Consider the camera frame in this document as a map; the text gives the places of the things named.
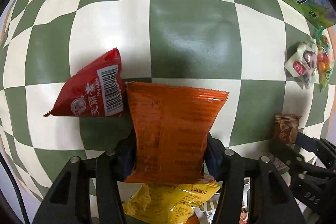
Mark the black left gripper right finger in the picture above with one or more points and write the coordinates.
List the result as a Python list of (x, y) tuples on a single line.
[(270, 199)]

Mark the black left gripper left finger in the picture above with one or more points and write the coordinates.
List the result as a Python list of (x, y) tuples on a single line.
[(67, 200)]

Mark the brown small snack packet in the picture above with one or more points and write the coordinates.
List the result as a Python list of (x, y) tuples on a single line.
[(286, 127)]

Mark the yellow snack packet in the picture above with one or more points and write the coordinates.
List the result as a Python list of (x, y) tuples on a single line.
[(155, 203)]

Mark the white green snack packet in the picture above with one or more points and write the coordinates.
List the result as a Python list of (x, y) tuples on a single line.
[(303, 63)]

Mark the colourful candy packet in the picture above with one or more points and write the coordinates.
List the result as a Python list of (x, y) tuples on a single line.
[(325, 58)]

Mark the red triangular snack packet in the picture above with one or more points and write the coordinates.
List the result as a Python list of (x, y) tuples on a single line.
[(97, 90)]

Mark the orange snack packet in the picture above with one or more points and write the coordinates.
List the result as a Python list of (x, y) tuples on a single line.
[(171, 125)]

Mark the white brown snack packet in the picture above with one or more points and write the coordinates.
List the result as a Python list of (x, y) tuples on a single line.
[(205, 212)]

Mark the green white checkered mat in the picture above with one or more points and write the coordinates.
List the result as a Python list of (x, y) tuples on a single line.
[(239, 46)]

